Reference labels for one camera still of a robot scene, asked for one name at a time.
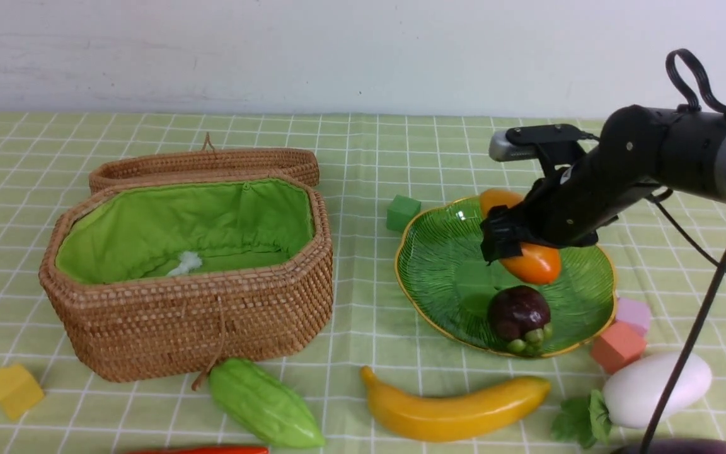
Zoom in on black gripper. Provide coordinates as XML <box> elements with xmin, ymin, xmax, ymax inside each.
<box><xmin>480</xmin><ymin>158</ymin><xmax>654</xmax><ymax>264</ymax></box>

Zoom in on orange mango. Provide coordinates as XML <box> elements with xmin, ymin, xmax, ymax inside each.
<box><xmin>479</xmin><ymin>189</ymin><xmax>562</xmax><ymax>285</ymax></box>

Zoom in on dark purple mangosteen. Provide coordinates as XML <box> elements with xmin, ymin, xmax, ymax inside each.
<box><xmin>487</xmin><ymin>285</ymin><xmax>553</xmax><ymax>356</ymax></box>

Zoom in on white radish with leaves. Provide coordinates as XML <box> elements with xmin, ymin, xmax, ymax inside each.
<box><xmin>551</xmin><ymin>351</ymin><xmax>713</xmax><ymax>449</ymax></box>

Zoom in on purple eggplant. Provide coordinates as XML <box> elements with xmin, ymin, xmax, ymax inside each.
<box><xmin>646</xmin><ymin>438</ymin><xmax>726</xmax><ymax>454</ymax></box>

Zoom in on yellow banana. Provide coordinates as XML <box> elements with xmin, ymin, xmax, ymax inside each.
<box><xmin>360</xmin><ymin>366</ymin><xmax>551</xmax><ymax>443</ymax></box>

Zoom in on green bitter gourd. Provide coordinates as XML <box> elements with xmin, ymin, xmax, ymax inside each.
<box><xmin>208</xmin><ymin>358</ymin><xmax>326</xmax><ymax>449</ymax></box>

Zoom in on red carrot with leaves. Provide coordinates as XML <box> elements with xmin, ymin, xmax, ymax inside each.
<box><xmin>130</xmin><ymin>445</ymin><xmax>270</xmax><ymax>454</ymax></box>

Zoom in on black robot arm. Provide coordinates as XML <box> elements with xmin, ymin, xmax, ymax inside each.
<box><xmin>481</xmin><ymin>105</ymin><xmax>726</xmax><ymax>262</ymax></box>

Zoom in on pink foam cube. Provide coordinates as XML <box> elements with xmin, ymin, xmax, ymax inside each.
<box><xmin>614</xmin><ymin>297</ymin><xmax>652</xmax><ymax>338</ymax></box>

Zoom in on orange foam cube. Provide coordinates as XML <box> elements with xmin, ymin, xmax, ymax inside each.
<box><xmin>590</xmin><ymin>322</ymin><xmax>647</xmax><ymax>375</ymax></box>

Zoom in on green glass leaf plate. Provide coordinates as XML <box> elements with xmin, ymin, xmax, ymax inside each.
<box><xmin>394</xmin><ymin>197</ymin><xmax>618</xmax><ymax>358</ymax></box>

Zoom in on green foam cube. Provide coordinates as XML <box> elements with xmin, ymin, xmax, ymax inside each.
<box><xmin>386</xmin><ymin>194</ymin><xmax>422</xmax><ymax>233</ymax></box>

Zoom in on woven rattan basket lid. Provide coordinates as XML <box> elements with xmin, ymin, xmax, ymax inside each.
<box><xmin>88</xmin><ymin>136</ymin><xmax>320</xmax><ymax>193</ymax></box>

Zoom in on woven rattan basket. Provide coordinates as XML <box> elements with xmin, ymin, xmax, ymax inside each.
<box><xmin>38</xmin><ymin>173</ymin><xmax>334</xmax><ymax>382</ymax></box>

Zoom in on yellow foam cube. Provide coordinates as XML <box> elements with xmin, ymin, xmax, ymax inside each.
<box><xmin>0</xmin><ymin>364</ymin><xmax>44</xmax><ymax>421</ymax></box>

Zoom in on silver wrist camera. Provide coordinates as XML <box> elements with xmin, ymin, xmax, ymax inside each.
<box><xmin>488</xmin><ymin>124</ymin><xmax>591</xmax><ymax>171</ymax></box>

